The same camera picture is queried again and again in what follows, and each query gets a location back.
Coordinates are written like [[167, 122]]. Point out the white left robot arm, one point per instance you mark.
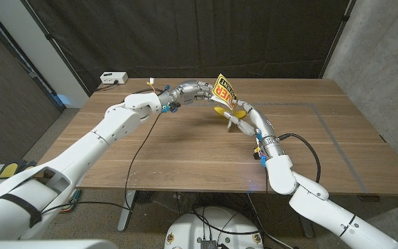
[[92, 148]]

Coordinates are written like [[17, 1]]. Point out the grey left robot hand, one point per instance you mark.
[[190, 91]]

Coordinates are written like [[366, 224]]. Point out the black backdrop curtain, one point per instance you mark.
[[185, 34]]

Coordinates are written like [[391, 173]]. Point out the yellow black pad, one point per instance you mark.
[[26, 167], [8, 169]]

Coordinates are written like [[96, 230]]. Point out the white table leg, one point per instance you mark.
[[126, 211]]

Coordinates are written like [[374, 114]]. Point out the grey table leg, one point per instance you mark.
[[306, 226]]

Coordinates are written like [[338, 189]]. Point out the white power box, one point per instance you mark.
[[113, 77]]

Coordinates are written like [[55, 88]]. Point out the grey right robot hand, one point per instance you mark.
[[263, 124]]

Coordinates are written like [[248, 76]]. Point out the white sticker release liner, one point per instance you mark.
[[217, 99]]

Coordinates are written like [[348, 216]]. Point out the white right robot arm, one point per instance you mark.
[[323, 207]]

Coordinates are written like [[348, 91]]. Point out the yellow new driver bumper sticker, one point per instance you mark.
[[221, 90]]

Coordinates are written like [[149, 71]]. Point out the black backdrop stand pole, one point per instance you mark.
[[55, 46], [337, 38]]

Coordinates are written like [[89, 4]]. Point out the white robot torso edge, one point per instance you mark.
[[47, 244]]

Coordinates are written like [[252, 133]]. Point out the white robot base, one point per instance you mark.
[[216, 221]]

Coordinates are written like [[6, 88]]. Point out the yellow banana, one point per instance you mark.
[[219, 111]]

